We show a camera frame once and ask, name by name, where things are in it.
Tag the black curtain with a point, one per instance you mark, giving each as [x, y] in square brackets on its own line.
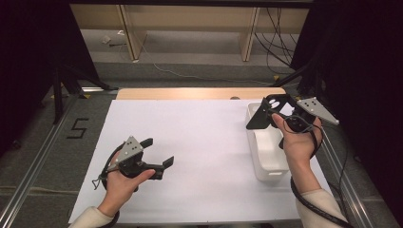
[364, 79]
[31, 63]

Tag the person's left hand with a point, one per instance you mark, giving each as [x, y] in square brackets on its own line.
[120, 190]

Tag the aluminium floor rail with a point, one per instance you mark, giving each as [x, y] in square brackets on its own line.
[335, 164]
[31, 171]

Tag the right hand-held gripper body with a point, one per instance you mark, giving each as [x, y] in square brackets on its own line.
[312, 109]

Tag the black metal stand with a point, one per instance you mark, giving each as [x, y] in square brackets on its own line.
[57, 101]
[317, 91]

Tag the white plastic bin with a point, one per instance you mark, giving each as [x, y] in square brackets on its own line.
[267, 152]

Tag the wooden table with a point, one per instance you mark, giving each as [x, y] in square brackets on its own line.
[196, 93]

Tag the wooden shelf unit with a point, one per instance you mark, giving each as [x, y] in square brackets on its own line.
[190, 19]

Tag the small white floor scrap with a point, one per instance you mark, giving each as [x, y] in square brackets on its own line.
[106, 39]

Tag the person's right hand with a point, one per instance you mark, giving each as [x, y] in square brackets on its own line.
[299, 145]

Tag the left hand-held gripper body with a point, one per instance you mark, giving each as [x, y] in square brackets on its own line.
[130, 155]

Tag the white table cover board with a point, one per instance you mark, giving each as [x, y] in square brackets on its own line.
[202, 142]

